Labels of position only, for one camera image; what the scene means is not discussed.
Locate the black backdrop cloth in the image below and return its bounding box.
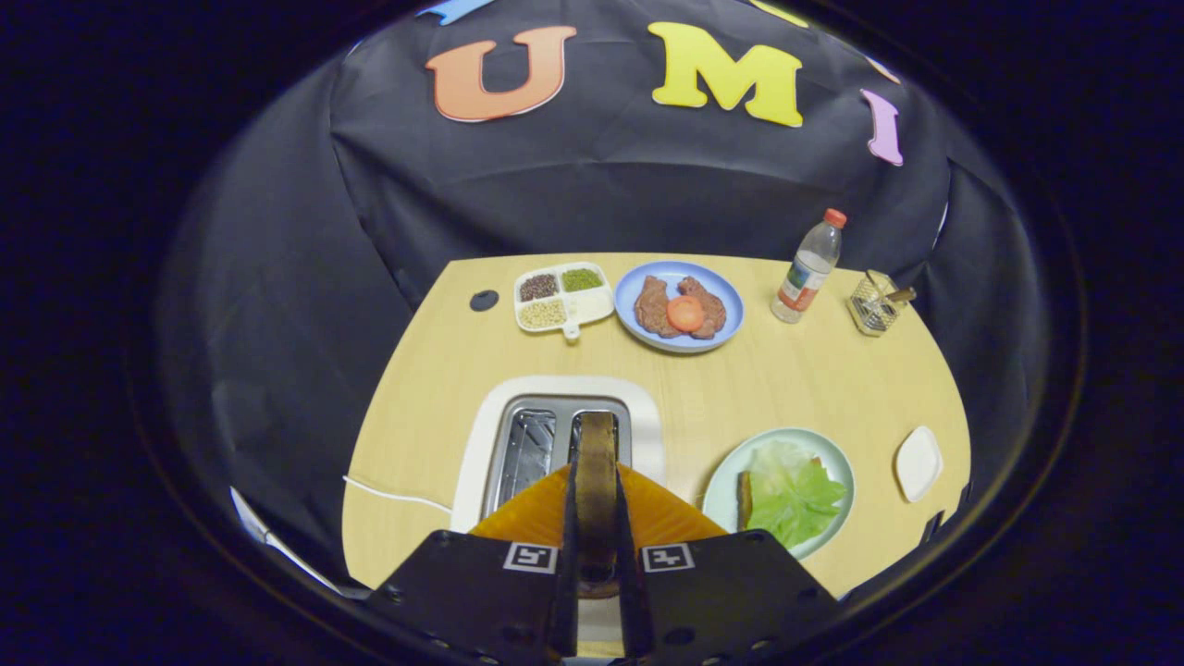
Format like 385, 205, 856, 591
157, 0, 1051, 593

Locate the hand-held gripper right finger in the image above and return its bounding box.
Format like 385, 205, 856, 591
615, 467, 838, 665

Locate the white divided grain tray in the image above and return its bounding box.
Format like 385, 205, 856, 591
513, 262, 616, 343

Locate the green lettuce leaf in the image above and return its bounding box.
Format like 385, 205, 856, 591
746, 442, 848, 549

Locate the pale green plate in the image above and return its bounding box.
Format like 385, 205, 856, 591
701, 426, 857, 561

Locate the small white dish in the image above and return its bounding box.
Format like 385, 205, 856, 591
894, 425, 944, 504

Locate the white toaster cable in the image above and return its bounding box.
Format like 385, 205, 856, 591
342, 475, 454, 515

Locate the metal wire utensil holder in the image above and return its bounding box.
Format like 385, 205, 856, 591
848, 269, 903, 337

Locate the clear bottle with red cap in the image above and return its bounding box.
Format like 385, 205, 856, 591
771, 208, 848, 325

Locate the bread slice under ham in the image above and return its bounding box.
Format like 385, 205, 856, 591
736, 455, 829, 533

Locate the toasted brown bread slice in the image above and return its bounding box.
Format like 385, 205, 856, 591
573, 412, 623, 584

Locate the white toaster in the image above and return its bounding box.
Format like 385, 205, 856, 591
450, 375, 667, 660

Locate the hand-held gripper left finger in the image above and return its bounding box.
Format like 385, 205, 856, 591
365, 462, 579, 665

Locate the blue plate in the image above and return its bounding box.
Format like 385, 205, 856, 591
614, 260, 745, 354

